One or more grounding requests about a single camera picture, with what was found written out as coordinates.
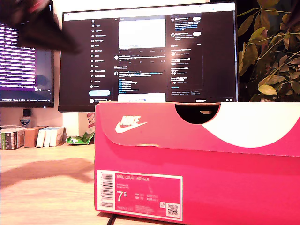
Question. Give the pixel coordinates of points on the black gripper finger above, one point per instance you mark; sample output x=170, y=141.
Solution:
x=47, y=37

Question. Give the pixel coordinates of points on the red Nike shoebox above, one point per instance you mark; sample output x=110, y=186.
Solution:
x=211, y=175

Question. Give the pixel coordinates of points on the small white box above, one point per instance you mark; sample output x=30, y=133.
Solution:
x=57, y=136
x=40, y=138
x=47, y=138

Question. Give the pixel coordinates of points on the brown cardboard box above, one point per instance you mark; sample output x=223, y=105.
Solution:
x=31, y=137

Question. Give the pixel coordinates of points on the dark green printed box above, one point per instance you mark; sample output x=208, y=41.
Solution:
x=10, y=140

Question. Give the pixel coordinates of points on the monitor with purple terminal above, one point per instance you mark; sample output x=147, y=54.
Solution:
x=21, y=77

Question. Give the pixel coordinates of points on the blue shield badge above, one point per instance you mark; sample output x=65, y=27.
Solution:
x=25, y=122

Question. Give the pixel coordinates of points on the white monitor stand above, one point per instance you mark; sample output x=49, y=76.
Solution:
x=72, y=124

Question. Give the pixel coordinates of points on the red and white packet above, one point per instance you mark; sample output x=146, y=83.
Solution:
x=91, y=120

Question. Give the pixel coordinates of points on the large black computer monitor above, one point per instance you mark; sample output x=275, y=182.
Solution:
x=145, y=61

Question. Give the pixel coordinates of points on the green plastic packet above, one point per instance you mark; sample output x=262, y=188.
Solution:
x=79, y=138

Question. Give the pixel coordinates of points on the green leafy houseplant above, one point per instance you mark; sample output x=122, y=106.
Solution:
x=269, y=58

